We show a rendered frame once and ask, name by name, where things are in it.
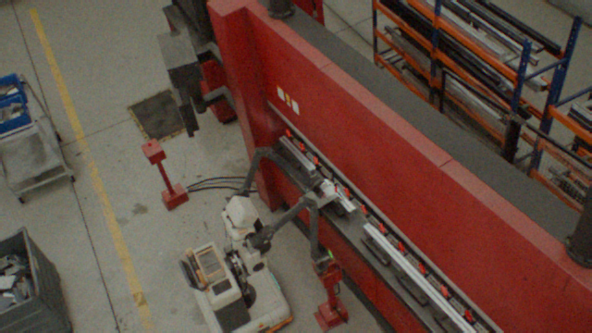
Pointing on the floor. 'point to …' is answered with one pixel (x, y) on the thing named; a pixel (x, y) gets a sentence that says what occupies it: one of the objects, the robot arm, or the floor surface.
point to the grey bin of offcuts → (30, 289)
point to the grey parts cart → (31, 148)
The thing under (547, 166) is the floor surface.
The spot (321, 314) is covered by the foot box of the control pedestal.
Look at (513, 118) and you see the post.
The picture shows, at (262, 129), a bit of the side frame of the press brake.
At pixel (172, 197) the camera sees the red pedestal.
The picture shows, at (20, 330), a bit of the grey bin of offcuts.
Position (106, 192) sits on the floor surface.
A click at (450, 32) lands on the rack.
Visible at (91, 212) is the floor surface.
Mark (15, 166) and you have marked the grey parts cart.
